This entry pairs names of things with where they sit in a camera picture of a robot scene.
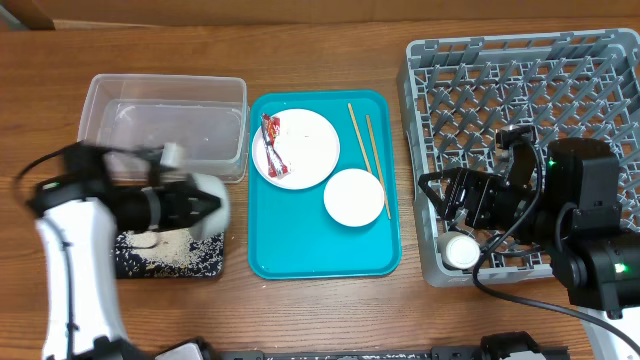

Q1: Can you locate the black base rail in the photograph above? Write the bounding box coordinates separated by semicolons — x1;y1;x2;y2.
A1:
149;332;571;360

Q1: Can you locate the grey dishwasher rack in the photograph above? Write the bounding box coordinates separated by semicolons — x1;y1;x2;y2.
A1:
396;28;640;288

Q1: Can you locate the pile of rice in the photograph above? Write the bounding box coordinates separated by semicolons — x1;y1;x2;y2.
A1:
115;229;224;277

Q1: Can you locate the large white plate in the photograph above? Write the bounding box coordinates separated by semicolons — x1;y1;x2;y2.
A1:
251;109;340;190

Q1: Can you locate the grey bowl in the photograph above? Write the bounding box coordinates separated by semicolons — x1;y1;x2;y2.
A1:
189;174;231;241

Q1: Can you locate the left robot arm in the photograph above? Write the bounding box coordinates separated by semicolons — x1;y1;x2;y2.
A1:
24;141;231;359

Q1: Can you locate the red snack wrapper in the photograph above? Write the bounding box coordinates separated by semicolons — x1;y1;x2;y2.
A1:
261;113;290;178

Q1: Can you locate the black tray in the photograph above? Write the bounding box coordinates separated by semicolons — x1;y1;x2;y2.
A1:
112;227;226;280

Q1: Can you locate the wooden chopstick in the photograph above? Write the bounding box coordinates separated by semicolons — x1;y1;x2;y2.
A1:
347;103;372;174
365;114;391;220

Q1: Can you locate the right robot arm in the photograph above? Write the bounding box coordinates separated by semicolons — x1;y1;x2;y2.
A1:
418;135;639;359

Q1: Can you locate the clear plastic bin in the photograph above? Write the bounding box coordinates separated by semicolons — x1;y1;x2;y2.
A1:
77;74;249;183

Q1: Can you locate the small white cup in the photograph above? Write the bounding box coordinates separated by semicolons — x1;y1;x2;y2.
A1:
437;231;481;270

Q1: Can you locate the teal serving tray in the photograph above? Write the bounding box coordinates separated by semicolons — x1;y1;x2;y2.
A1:
248;89;402;280

